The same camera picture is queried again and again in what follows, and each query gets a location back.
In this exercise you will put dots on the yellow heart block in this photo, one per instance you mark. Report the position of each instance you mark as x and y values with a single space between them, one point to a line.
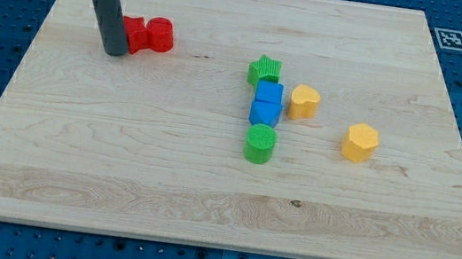
303 103

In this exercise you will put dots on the light wooden board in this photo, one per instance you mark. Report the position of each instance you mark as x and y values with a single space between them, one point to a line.
151 145

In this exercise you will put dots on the red star block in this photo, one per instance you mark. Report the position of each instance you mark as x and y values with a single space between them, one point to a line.
136 33

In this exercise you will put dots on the white fiducial marker tag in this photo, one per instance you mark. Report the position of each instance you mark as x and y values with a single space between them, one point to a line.
448 39

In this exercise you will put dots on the red cylinder block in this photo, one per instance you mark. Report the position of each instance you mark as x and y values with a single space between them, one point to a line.
160 34

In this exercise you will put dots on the green star block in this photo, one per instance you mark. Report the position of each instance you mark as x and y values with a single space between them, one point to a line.
264 69

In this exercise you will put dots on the blue triangle block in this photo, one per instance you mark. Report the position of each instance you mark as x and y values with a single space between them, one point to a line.
265 113

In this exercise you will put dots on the blue cube block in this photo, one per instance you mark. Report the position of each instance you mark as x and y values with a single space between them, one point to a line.
269 92

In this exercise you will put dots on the yellow hexagon block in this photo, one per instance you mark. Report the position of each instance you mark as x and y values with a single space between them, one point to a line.
360 142

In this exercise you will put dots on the green cylinder block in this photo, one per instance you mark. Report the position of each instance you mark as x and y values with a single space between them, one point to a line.
260 142

